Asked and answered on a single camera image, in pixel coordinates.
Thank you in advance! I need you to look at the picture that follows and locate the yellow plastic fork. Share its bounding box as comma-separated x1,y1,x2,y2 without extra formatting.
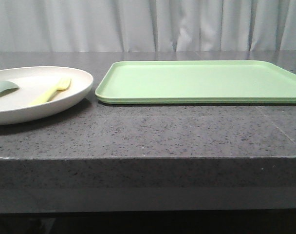
28,78,71,106

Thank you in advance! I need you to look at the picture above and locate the beige round plate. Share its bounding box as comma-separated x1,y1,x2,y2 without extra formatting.
0,66,93,125

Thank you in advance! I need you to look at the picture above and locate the light green serving tray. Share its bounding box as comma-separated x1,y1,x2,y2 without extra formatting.
95,60,296,104

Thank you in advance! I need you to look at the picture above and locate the pale green plastic spoon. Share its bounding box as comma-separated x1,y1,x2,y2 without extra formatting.
0,80,19,97

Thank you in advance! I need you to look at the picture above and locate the grey pleated curtain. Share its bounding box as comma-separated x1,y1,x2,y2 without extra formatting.
0,0,296,52

